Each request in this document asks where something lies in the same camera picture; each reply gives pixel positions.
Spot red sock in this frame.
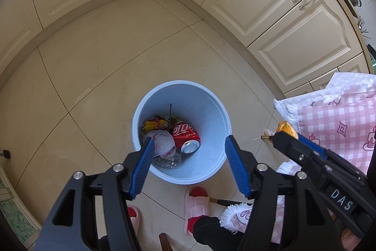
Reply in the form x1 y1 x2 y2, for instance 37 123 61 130
188 186 208 234

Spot golden snack wrapper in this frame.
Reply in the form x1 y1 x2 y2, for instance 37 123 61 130
145 118 168 131

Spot white plastic bag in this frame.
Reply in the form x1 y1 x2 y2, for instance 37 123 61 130
143 130 176 162

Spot light blue trash bin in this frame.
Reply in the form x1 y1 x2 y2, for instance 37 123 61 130
132 80 232 185

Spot person's leg black pants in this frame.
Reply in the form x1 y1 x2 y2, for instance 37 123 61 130
192 216 249 251
98 235 110 251

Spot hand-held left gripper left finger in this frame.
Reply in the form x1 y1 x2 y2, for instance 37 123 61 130
35 138 155 251

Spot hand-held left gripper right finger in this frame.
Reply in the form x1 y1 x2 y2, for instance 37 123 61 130
225 135 347 251

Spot person's left leg black pants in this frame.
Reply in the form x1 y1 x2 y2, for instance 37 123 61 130
98 235 110 251

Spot clear plastic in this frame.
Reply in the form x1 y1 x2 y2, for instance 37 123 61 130
151 148 183 170

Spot pink checkered fringed tablecloth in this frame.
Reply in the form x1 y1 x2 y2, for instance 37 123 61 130
219 72 376 244

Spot red soda can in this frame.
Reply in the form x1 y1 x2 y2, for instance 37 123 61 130
172 121 201 154

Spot wooden table leg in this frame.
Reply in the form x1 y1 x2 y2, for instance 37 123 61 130
159 233 172 251

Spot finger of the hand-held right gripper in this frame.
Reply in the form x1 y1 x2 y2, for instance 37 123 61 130
273 130 364 189
298 136 368 178

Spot dark thin stick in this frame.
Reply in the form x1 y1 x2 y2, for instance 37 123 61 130
167 103 174 134

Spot pink slipper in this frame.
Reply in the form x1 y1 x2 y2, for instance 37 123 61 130
127 205 141 240
184 185 210 237

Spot person's right leg black pants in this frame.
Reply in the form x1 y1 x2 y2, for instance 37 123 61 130
192 216 249 251

